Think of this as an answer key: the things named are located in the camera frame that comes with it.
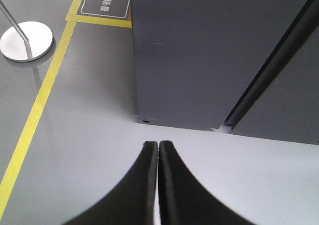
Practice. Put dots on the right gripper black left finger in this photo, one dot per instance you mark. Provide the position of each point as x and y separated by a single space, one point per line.
131 201

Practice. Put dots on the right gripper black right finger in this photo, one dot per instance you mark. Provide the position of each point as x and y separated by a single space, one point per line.
182 198

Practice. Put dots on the fridge door with bins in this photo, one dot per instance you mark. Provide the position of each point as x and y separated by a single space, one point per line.
195 58

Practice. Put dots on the fridge body dark grey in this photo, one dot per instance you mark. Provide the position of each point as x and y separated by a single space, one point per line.
282 101

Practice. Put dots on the metal stanchion pole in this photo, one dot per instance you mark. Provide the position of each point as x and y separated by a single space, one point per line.
25 41

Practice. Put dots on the black floor sign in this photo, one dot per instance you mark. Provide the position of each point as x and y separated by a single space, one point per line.
117 9

